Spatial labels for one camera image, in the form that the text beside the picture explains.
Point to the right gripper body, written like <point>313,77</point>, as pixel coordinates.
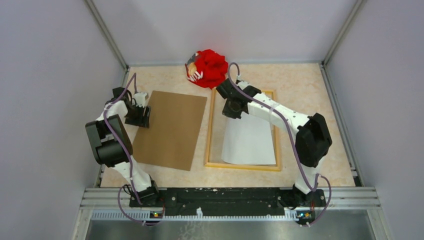
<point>228,110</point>

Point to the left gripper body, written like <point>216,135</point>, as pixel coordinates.
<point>135,116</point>

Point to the brown cardboard backing board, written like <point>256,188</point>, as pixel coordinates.
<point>174,126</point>

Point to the building photo print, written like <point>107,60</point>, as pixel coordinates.
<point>248,141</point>

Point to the yellow wooden picture frame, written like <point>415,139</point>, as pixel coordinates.
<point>217,125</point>

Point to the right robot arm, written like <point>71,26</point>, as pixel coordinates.
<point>309,137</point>

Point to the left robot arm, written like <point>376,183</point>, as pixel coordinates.
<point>112,147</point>

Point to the red crumpled cloth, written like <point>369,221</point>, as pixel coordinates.
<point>206,68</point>

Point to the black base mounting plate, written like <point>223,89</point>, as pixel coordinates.
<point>230,201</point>

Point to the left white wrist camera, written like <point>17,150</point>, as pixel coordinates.
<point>140,99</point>

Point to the aluminium front rail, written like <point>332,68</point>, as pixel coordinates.
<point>106,204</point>

